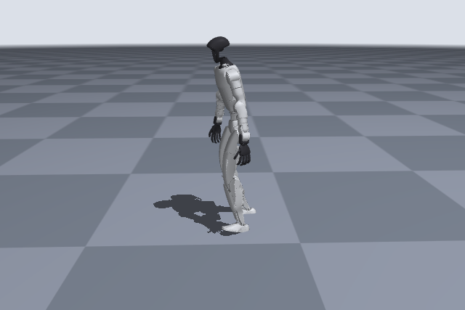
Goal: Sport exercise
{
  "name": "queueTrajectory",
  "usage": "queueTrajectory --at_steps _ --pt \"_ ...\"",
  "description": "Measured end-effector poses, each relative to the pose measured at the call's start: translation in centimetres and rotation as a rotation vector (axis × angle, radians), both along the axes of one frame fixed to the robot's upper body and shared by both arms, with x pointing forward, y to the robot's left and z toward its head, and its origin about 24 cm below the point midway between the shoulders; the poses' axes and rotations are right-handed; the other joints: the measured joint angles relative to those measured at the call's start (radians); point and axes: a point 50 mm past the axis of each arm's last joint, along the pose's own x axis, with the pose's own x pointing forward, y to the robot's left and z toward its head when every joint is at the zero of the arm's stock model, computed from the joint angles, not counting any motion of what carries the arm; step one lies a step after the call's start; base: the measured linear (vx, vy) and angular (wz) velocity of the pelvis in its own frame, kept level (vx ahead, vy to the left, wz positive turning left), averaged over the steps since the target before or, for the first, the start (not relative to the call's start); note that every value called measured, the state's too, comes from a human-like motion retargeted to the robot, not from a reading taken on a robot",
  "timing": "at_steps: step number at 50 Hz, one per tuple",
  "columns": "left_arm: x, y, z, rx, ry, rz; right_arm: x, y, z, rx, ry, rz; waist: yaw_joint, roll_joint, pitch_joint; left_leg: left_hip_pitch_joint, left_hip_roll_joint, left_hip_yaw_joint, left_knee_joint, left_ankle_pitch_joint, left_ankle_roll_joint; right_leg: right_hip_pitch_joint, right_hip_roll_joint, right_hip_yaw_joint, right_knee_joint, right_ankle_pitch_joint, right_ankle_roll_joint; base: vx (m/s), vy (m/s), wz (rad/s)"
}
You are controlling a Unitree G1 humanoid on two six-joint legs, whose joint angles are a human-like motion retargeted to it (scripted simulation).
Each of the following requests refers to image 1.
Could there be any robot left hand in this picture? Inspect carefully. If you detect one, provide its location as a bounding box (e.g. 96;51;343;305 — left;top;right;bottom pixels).
234;134;251;166

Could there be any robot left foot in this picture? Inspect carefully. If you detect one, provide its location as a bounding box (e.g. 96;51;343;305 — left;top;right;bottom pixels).
222;222;249;232

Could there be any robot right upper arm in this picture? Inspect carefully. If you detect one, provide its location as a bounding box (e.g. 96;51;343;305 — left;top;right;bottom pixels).
214;66;223;101

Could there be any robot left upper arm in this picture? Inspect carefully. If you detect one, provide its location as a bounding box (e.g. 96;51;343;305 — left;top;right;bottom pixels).
226;69;246;113

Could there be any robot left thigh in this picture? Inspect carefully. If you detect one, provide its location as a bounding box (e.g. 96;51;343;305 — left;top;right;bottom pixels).
222;129;250;189

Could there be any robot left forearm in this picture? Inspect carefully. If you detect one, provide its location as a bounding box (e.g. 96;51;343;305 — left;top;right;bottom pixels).
235;102;249;142

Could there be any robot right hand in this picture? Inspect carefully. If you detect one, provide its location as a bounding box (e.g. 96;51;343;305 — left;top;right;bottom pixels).
209;116;222;143

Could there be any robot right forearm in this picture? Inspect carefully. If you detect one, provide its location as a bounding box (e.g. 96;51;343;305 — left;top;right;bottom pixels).
215;98;225;123

